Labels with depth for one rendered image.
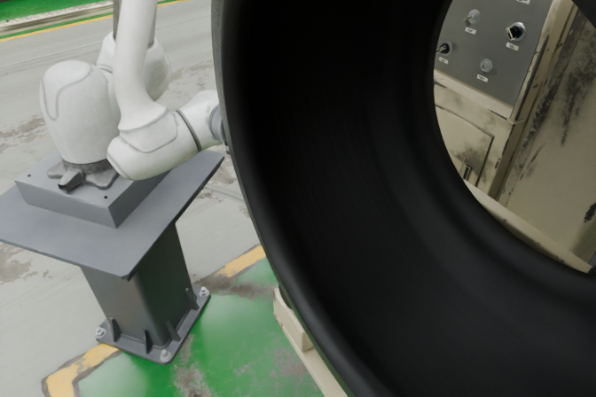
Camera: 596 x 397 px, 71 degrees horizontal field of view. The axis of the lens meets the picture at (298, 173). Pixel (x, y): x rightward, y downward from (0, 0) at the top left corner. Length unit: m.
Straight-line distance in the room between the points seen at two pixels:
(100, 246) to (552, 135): 0.95
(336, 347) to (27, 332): 1.54
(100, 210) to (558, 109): 0.96
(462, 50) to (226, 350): 1.23
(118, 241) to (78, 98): 0.35
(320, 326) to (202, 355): 1.15
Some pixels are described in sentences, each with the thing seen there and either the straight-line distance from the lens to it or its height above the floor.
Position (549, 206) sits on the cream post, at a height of 1.00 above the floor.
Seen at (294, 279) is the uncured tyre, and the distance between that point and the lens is 0.51.
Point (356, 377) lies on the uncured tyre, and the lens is 0.47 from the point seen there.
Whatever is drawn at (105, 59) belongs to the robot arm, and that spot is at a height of 0.97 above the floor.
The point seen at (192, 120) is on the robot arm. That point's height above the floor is 0.96.
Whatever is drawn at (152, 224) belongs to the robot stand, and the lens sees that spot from 1.12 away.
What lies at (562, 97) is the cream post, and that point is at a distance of 0.64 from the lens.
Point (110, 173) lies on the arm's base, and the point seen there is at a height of 0.75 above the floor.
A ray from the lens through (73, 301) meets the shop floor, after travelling 1.92.
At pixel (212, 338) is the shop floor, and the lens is 1.65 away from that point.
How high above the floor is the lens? 1.41
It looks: 39 degrees down
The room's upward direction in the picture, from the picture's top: straight up
